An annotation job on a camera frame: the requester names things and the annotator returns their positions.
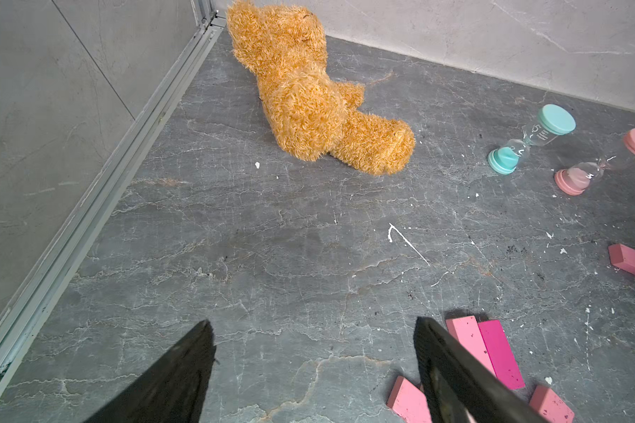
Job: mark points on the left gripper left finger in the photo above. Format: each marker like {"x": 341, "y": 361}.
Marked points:
{"x": 173, "y": 389}

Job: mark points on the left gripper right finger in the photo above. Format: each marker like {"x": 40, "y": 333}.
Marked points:
{"x": 457, "y": 386}

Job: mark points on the light pink block tilted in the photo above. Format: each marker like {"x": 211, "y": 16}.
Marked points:
{"x": 408, "y": 402}

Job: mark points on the magenta block upper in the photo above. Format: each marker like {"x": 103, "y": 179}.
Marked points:
{"x": 505, "y": 366}

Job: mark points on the light pink block upper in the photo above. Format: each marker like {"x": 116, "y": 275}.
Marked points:
{"x": 466, "y": 331}

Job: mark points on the pink block right tilted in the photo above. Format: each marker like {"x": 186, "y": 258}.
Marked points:
{"x": 549, "y": 405}

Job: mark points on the teal sand timer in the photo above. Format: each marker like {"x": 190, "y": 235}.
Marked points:
{"x": 550, "y": 122}

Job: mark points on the pink sand timer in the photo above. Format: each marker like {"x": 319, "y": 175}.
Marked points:
{"x": 577, "y": 179}

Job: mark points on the brown teddy bear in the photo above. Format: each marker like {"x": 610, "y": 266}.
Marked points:
{"x": 310, "y": 115}

